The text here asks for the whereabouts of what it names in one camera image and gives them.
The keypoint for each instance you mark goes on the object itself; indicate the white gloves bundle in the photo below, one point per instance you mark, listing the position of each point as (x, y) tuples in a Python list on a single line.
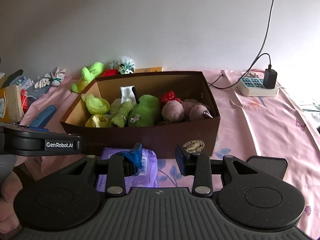
[(50, 81)]

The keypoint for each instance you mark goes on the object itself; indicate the brown cardboard box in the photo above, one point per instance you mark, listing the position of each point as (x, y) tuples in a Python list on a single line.
[(155, 137)]

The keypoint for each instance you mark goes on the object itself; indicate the white green fluffy toy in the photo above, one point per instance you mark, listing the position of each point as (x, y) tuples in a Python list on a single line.
[(126, 63)]

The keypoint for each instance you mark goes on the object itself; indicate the purple plastic packet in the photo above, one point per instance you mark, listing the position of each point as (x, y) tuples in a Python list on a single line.
[(150, 162)]

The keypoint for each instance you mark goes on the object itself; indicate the black charger adapter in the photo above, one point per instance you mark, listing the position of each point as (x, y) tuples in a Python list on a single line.
[(270, 78)]

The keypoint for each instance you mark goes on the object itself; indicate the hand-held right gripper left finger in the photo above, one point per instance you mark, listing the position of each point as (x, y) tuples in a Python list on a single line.
[(135, 158)]

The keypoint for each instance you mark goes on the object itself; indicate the person's left hand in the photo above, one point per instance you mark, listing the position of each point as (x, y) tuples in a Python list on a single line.
[(11, 190)]

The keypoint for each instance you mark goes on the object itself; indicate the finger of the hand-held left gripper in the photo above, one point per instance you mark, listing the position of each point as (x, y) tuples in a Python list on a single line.
[(37, 129)]

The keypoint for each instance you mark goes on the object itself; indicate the dark phone stand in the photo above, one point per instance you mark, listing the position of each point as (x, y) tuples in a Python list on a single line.
[(270, 165)]

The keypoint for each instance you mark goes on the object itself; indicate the white grey printed cloth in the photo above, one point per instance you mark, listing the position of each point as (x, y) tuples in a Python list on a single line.
[(311, 110)]

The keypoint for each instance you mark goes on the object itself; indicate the green plush toy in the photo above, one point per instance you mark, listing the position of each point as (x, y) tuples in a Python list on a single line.
[(145, 110)]

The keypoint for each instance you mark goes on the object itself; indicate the black curved tool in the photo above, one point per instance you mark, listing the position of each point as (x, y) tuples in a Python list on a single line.
[(13, 76)]

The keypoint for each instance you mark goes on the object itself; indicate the red packet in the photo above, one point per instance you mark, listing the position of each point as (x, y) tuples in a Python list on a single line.
[(25, 97)]

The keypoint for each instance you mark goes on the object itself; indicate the pink plush bear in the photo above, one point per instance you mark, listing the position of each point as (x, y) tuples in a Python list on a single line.
[(172, 111)]

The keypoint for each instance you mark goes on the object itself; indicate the red plush toy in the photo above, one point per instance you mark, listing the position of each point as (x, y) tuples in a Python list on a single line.
[(108, 73)]

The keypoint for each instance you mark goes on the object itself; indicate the red knitted flower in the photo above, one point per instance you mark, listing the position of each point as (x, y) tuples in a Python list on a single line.
[(170, 96)]

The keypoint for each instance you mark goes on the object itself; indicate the pink floral bed sheet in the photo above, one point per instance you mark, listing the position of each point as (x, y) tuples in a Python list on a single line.
[(262, 130)]

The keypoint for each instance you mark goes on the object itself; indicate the yellow-green plush toy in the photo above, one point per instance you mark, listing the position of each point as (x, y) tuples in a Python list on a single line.
[(87, 76)]

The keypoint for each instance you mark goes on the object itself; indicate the white power strip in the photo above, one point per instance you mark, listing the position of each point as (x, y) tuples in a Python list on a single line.
[(255, 91)]

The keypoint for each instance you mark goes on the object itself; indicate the yellow-green mesh cloth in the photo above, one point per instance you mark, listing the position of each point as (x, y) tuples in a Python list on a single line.
[(96, 103)]

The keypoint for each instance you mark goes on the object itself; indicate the pale yellow cloth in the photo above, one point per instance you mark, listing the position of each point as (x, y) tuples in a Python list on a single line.
[(96, 121)]

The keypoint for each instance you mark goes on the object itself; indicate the yellow box clutter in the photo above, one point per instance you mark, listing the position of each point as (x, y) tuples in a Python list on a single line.
[(12, 102)]

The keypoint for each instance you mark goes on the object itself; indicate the green knitted sock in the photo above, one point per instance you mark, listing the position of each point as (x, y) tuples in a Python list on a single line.
[(121, 115)]

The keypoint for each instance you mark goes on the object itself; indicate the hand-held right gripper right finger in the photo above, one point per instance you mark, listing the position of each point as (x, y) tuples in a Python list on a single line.
[(180, 160)]

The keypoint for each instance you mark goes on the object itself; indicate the clear plastic bag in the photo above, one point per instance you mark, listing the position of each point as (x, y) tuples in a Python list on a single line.
[(22, 81)]

